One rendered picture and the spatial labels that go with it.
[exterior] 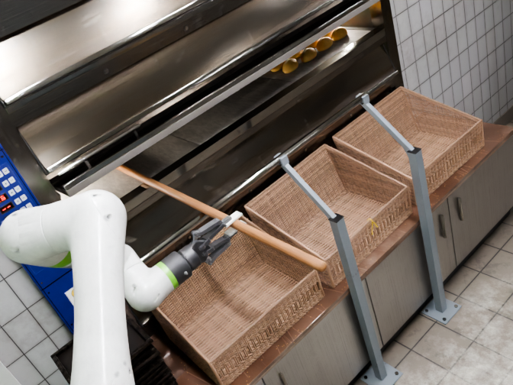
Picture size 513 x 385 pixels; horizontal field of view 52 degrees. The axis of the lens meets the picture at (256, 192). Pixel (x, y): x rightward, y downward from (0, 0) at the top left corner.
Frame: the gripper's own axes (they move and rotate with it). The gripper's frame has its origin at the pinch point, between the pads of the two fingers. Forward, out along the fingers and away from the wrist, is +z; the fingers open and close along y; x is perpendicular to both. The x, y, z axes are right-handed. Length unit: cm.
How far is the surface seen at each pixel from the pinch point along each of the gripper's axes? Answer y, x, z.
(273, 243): -1.1, 20.7, -0.8
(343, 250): 38, 5, 35
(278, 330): 57, -5, 2
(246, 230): -1.1, 8.4, -0.8
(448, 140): 61, -22, 144
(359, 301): 66, 5, 35
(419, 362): 119, 13, 54
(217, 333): 60, -29, -12
